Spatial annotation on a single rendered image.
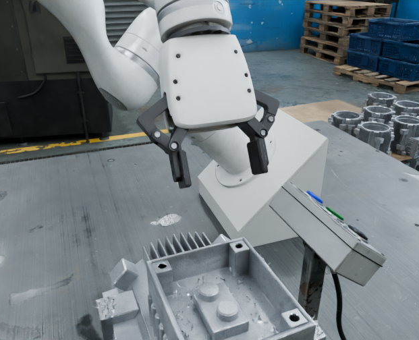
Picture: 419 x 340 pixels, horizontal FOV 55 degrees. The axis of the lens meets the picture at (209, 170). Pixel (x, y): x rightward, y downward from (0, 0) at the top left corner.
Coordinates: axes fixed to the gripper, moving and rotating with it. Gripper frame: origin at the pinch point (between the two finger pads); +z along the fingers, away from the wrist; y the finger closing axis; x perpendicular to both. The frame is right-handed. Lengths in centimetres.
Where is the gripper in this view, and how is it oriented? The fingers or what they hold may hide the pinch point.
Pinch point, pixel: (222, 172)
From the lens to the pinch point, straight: 45.3
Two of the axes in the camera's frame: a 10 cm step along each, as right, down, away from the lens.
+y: -9.4, 1.6, -3.2
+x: 3.0, -0.9, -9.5
